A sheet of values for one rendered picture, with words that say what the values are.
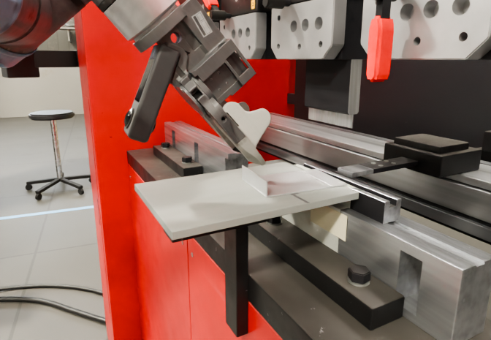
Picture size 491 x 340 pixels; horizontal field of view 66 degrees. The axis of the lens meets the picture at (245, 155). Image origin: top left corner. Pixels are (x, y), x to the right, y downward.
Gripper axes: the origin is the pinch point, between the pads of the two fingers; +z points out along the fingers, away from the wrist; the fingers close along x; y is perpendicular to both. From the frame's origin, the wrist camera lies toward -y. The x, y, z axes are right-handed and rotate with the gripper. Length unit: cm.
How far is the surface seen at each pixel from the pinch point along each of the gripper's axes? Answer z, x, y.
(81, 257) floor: 61, 185, -95
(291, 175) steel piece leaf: 9.1, 2.6, 3.8
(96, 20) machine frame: -28, 84, 2
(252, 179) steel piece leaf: 3.5, 0.1, -1.4
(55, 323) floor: 54, 123, -102
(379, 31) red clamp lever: -6.7, -14.6, 16.6
